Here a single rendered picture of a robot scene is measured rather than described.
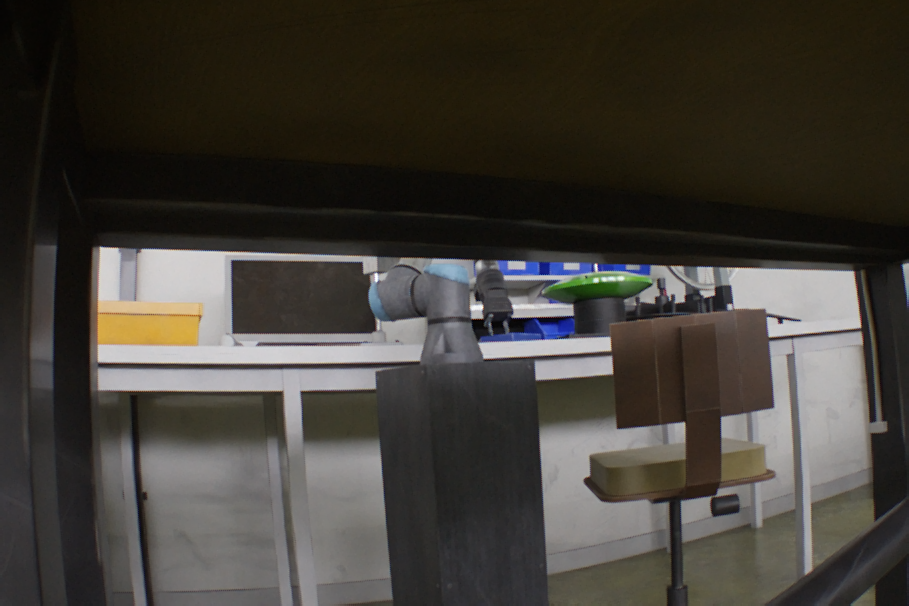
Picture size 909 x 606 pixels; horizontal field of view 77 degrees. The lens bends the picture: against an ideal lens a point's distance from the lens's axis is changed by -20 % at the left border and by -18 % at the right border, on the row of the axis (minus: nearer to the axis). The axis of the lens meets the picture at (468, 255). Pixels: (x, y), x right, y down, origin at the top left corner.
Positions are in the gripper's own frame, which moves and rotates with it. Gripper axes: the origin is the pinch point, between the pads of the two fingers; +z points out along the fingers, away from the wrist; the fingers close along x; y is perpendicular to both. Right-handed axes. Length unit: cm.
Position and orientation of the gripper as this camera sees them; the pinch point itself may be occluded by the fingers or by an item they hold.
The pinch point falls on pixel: (501, 342)
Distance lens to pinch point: 176.7
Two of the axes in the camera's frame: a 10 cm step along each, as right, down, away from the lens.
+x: 9.6, -0.1, 2.7
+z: 1.8, 7.7, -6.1
